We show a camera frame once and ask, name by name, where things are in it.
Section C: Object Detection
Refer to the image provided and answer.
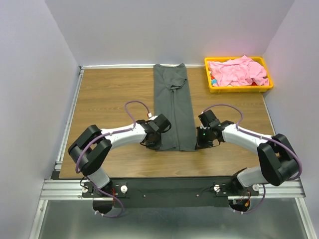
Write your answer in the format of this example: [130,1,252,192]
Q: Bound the grey t shirt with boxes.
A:
[154,63,196,152]

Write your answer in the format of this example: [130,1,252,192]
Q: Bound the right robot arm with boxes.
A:
[196,110,302,195]

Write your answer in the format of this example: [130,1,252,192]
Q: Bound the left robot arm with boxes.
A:
[67,114,171,197]

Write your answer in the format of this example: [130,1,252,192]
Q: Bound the pink t shirt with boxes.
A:
[207,55,269,87]

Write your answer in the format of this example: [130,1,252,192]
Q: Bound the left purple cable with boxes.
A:
[75,100,153,219]

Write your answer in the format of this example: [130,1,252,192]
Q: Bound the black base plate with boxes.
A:
[82,175,260,210]

